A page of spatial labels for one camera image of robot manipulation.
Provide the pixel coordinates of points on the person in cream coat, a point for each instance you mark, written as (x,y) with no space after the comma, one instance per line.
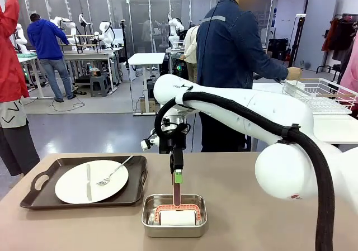
(191,47)

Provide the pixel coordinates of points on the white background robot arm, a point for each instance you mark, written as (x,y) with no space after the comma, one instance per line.
(173,30)
(65,24)
(21,38)
(104,33)

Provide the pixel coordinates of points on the person in pink top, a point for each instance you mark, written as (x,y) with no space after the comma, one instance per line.
(351,77)

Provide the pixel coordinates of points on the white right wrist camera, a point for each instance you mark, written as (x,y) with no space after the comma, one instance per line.
(146,144)

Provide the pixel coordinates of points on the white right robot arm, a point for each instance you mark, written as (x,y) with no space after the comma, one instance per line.
(279,172)

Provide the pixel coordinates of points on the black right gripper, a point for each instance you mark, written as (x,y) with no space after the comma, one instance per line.
(173,142)

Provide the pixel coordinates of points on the white background work table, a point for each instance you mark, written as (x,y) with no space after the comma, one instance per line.
(89,56)

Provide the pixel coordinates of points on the silver fork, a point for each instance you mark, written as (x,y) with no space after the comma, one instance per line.
(112,174)

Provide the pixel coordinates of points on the rectangular steel tray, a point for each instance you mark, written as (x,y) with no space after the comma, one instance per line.
(173,231)

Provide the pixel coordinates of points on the black bags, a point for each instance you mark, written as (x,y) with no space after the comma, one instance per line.
(278,48)

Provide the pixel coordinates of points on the white round plate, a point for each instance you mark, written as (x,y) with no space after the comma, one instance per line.
(72,184)

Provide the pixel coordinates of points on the clothes rack with garments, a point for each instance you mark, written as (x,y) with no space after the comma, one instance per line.
(338,35)

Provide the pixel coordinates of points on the person's right hand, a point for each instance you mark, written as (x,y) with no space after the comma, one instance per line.
(294,73)

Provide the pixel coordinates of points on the person in blue hoodie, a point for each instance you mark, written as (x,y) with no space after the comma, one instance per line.
(44,44)

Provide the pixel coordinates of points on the person in red jacket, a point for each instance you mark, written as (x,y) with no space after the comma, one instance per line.
(9,66)

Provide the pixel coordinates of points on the wooden bar frame rack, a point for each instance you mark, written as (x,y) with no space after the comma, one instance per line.
(84,45)

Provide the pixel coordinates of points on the cardboard box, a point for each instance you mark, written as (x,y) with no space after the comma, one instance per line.
(146,105)

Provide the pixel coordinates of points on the person in denim jacket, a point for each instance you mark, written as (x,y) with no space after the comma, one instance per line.
(223,52)

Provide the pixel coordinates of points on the white standing desk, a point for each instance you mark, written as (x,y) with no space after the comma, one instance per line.
(146,58)

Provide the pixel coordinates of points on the person's right forearm denim sleeve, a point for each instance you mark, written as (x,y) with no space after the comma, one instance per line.
(271,66)

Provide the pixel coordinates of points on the grey plastic stool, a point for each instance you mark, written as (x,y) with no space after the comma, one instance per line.
(98,86)

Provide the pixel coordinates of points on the white side table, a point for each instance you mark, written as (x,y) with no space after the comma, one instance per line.
(335,128)

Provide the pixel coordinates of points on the dark brown serving tray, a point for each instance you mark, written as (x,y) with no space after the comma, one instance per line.
(42,198)

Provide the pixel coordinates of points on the silver table knife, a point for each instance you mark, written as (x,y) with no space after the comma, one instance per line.
(88,186)

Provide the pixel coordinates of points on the black light stand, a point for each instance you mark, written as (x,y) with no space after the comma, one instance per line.
(296,44)

